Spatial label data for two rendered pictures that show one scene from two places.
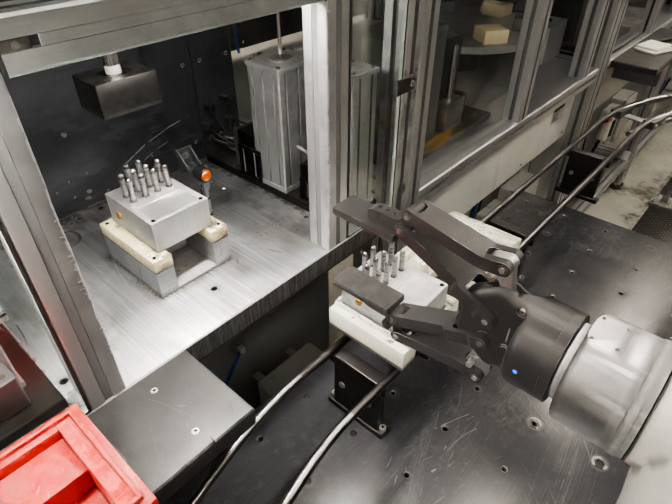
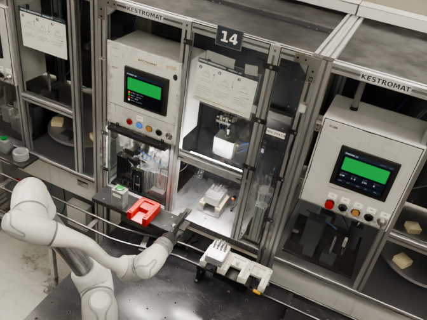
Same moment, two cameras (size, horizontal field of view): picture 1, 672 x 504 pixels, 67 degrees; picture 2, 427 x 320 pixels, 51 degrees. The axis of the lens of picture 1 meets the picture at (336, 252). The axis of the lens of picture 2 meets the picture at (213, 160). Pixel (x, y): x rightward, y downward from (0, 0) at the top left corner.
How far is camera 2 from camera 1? 2.04 m
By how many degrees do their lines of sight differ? 54
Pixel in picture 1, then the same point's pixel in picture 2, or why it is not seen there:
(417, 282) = (220, 255)
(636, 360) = (159, 240)
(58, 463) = (150, 207)
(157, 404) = (169, 218)
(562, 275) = not seen: outside the picture
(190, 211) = (213, 200)
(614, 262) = not seen: outside the picture
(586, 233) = not seen: outside the picture
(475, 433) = (203, 305)
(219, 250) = (215, 213)
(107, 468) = (149, 212)
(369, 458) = (187, 280)
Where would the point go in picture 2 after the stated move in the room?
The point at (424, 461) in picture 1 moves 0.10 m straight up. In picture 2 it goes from (190, 292) to (192, 280)
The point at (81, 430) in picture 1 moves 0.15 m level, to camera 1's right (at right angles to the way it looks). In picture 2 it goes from (155, 206) to (161, 225)
